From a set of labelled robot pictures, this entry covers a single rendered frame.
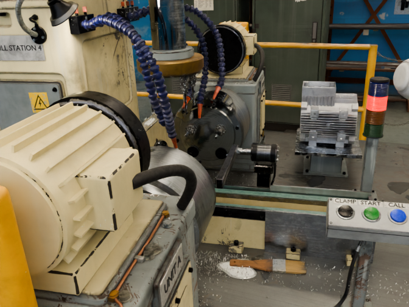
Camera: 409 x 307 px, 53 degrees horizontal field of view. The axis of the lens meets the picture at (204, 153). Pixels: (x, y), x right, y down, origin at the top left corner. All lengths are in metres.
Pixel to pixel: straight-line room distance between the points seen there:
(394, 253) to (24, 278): 1.03
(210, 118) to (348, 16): 4.82
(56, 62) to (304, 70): 3.41
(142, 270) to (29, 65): 0.68
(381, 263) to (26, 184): 0.98
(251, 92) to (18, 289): 1.23
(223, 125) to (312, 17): 2.92
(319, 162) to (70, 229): 1.30
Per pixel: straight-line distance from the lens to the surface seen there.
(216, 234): 1.22
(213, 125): 1.37
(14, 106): 1.17
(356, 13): 6.05
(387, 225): 0.90
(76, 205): 0.49
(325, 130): 1.57
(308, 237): 1.18
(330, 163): 1.67
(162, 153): 0.93
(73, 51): 1.05
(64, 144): 0.52
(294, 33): 4.22
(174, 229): 0.65
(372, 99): 1.40
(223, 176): 1.11
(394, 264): 1.24
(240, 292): 1.08
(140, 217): 0.67
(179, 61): 1.06
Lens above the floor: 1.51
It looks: 23 degrees down
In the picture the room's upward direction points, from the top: 2 degrees counter-clockwise
